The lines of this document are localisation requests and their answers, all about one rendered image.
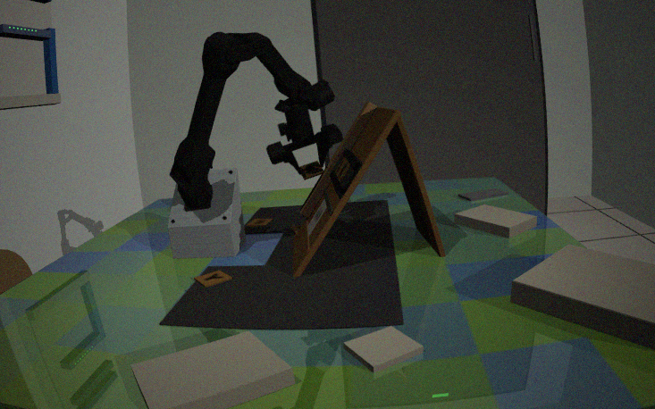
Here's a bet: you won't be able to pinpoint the white paper ticket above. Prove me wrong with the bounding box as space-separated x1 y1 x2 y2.
308 199 327 236

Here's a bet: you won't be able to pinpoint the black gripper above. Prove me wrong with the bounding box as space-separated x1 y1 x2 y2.
266 117 343 175

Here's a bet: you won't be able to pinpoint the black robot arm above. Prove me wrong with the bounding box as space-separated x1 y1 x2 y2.
170 32 335 212

